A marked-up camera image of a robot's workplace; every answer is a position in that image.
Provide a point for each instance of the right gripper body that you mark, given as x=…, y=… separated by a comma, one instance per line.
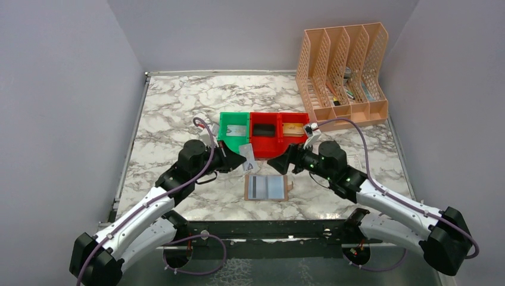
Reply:
x=311, y=162

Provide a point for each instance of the silver credit card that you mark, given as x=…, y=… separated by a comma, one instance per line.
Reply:
x=250, y=165

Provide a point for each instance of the red plastic bin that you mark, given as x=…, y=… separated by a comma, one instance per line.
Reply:
x=265, y=147
x=293, y=118

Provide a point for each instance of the tan leather card holder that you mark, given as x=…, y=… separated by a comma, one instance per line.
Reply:
x=278, y=187

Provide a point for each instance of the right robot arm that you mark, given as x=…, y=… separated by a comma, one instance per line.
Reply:
x=441, y=237

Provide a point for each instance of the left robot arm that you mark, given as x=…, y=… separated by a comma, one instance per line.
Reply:
x=101, y=259

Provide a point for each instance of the gold cards stack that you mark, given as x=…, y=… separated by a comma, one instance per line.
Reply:
x=293, y=129

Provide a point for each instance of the silver card in green bin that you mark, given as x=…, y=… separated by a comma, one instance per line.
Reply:
x=236, y=131

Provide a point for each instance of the black cards stack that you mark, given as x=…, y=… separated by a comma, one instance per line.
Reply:
x=264, y=130

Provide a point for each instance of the green plastic bin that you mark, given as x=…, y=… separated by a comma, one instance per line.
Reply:
x=233, y=118

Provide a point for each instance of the white small box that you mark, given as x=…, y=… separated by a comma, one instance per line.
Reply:
x=355, y=162

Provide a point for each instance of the items in organizer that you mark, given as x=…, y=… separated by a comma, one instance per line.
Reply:
x=345, y=85

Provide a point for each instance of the peach file organizer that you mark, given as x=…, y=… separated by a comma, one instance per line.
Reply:
x=359, y=46

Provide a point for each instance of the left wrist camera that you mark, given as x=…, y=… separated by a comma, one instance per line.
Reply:
x=208, y=136

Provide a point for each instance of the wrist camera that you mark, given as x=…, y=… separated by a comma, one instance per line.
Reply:
x=208, y=136
x=313, y=133

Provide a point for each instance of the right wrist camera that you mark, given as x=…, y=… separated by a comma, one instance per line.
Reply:
x=313, y=133

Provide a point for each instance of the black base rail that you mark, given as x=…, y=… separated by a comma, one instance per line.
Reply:
x=263, y=239

